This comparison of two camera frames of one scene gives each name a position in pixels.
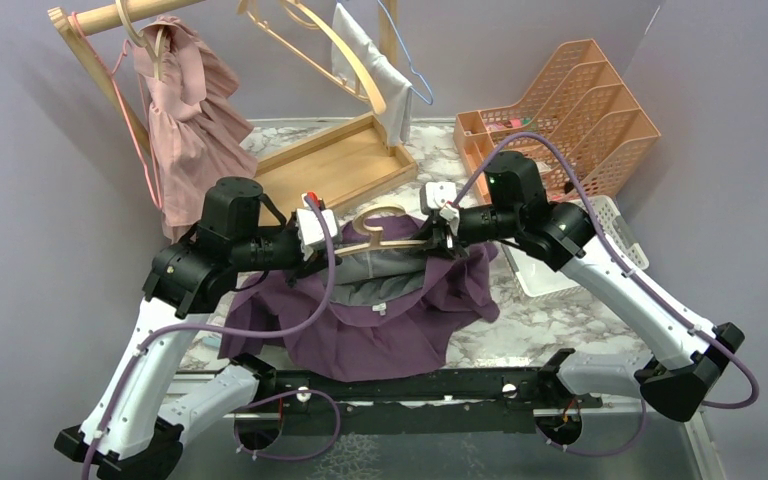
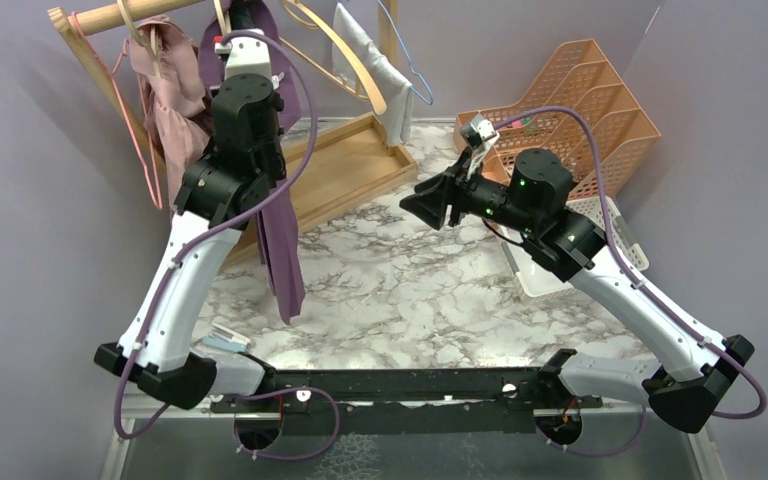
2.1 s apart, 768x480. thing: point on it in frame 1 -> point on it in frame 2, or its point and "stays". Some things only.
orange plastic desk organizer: [575, 120] stays
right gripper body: [447, 236] -> [478, 196]
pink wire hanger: [126, 44] stays
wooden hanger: [374, 233] -> [224, 18]
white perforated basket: [536, 278] stays
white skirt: [396, 90] stays
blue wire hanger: [409, 61] stays
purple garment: [381, 310] -> [275, 216]
